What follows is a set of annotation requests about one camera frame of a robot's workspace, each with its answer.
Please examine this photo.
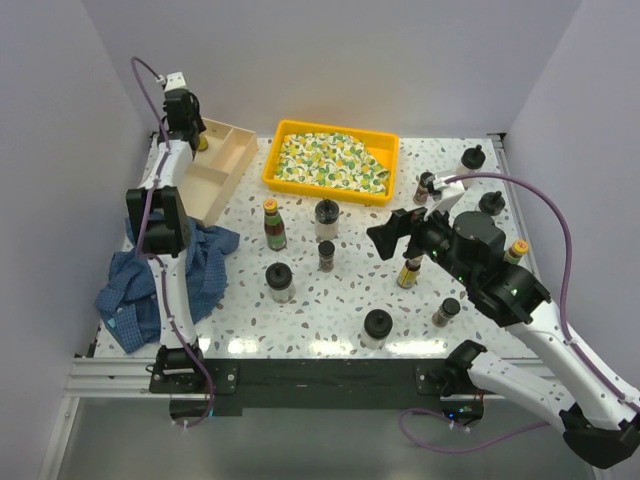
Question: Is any clear shaker jar back-right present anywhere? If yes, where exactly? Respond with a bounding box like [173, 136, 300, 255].
[455, 144, 486, 176]

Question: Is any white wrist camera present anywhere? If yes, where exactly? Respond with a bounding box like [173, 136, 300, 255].
[156, 72, 187, 92]
[424, 173, 467, 219]

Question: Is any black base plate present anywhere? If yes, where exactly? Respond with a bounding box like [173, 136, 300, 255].
[148, 344, 506, 417]

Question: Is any clear shaker jar front-centre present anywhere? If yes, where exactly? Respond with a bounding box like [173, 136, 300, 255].
[361, 309, 393, 350]

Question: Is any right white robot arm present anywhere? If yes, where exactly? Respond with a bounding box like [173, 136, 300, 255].
[367, 208, 639, 469]

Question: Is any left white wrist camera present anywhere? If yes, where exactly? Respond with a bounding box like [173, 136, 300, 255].
[156, 72, 187, 92]

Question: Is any dark spice jar, black lid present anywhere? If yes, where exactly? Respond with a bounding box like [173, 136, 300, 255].
[318, 240, 335, 272]

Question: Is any lemon-print cloth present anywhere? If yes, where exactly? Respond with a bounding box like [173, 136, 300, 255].
[274, 132, 390, 196]

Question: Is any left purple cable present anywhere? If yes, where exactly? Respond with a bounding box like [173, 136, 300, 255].
[130, 56, 217, 428]

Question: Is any spice jar back-right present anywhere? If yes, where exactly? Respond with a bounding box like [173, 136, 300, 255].
[413, 171, 435, 205]

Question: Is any yellow-label bottle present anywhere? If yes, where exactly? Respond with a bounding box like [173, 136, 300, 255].
[196, 119, 209, 152]
[397, 256, 423, 289]

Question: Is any cream divided organizer tray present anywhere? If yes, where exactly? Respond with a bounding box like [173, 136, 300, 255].
[178, 119, 258, 226]

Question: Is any yellow plastic bin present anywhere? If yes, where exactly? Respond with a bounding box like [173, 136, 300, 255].
[263, 119, 399, 206]

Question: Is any blue checkered cloth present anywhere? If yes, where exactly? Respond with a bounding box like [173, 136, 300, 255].
[94, 218, 239, 354]

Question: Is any spice jar front-right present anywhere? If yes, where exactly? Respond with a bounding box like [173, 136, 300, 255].
[432, 297, 461, 328]

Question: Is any red sauce bottle, yellow cap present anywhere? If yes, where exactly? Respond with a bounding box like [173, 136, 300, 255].
[504, 239, 529, 265]

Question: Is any clear shaker jar front-left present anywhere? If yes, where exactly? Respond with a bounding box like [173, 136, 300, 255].
[265, 262, 295, 303]

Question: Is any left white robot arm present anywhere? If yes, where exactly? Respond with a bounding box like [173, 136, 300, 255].
[126, 86, 207, 394]

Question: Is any green-label sauce bottle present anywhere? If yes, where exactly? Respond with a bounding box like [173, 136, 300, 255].
[263, 198, 287, 251]

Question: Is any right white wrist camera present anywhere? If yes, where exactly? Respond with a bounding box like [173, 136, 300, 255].
[424, 173, 467, 219]

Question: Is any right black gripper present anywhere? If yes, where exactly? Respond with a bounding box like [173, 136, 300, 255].
[366, 196, 476, 286]

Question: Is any clear shaker jar centre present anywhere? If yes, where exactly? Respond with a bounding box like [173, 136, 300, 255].
[314, 199, 340, 241]

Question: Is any clear shaker jar right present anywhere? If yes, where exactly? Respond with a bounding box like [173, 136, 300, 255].
[478, 191, 506, 217]

